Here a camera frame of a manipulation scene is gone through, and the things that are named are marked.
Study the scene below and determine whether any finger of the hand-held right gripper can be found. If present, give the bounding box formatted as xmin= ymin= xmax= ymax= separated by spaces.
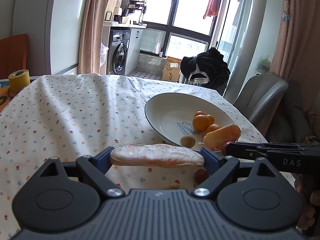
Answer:
xmin=235 ymin=142 xmax=308 ymax=150
xmin=226 ymin=142 xmax=270 ymax=160

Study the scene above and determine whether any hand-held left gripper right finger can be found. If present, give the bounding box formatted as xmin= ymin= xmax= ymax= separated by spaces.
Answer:
xmin=192 ymin=147 xmax=279 ymax=200

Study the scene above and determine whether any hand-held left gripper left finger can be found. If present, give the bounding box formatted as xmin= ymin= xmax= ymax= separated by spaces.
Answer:
xmin=37 ymin=146 xmax=126 ymax=200

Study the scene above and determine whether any orange papaya-shaped fruit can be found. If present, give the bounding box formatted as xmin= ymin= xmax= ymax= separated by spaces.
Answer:
xmin=203 ymin=124 xmax=241 ymax=151

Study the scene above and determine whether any white plate with dark rim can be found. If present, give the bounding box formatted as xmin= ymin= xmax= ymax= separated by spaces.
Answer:
xmin=144 ymin=92 xmax=241 ymax=153

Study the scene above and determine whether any person's right hand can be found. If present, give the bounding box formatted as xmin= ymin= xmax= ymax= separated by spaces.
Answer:
xmin=294 ymin=175 xmax=320 ymax=231

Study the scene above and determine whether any red lychee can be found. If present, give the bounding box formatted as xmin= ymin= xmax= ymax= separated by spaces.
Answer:
xmin=195 ymin=169 xmax=210 ymax=184

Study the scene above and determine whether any white floral tablecloth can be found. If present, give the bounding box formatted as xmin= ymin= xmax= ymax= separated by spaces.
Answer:
xmin=0 ymin=74 xmax=297 ymax=235

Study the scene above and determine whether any grey upholstered chair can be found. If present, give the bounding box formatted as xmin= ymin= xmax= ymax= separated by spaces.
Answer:
xmin=233 ymin=73 xmax=289 ymax=131

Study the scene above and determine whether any black clothes pile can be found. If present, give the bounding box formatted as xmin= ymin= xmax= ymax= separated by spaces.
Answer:
xmin=180 ymin=47 xmax=231 ymax=88

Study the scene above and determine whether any printed cardboard box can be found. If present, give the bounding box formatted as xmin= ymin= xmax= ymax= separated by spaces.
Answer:
xmin=162 ymin=56 xmax=183 ymax=82

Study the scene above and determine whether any clear plastic bag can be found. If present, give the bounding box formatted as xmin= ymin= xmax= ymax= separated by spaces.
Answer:
xmin=100 ymin=44 xmax=109 ymax=67

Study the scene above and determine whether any silver washing machine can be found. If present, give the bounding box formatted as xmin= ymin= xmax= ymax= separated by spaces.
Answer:
xmin=107 ymin=29 xmax=131 ymax=76

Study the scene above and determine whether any white base cabinet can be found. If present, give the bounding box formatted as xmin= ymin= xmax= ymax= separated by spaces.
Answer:
xmin=125 ymin=27 xmax=146 ymax=76

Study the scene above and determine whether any yellow tape roll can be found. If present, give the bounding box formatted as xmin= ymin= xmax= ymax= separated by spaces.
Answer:
xmin=8 ymin=69 xmax=31 ymax=93

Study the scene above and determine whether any beige curtain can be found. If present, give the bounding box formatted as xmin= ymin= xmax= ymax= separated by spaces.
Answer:
xmin=271 ymin=0 xmax=320 ymax=81

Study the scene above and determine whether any pink curtain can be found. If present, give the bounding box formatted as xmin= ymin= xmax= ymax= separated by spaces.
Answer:
xmin=78 ymin=0 xmax=111 ymax=76

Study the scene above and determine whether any orange chair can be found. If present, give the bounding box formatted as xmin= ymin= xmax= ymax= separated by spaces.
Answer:
xmin=0 ymin=34 xmax=28 ymax=80

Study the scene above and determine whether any dark-framed window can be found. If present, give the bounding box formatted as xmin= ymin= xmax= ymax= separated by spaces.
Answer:
xmin=135 ymin=0 xmax=252 ymax=57

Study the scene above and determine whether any black dish rack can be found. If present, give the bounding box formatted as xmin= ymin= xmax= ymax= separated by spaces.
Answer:
xmin=126 ymin=0 xmax=147 ymax=26

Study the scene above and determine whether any wooden cutting board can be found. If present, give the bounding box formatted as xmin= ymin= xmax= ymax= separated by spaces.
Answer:
xmin=105 ymin=0 xmax=118 ymax=21

